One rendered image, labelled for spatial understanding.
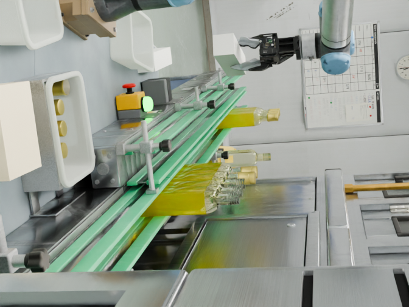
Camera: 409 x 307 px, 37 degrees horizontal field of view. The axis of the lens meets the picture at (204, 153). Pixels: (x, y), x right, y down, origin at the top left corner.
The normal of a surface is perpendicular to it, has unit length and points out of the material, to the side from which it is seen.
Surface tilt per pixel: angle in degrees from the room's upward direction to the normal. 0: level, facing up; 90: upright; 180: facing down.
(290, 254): 91
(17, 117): 0
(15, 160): 0
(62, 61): 0
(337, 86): 90
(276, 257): 91
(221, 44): 90
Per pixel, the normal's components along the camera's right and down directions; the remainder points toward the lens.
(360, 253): -0.11, -0.97
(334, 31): -0.29, 0.81
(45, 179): -0.18, 0.23
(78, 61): 0.98, -0.06
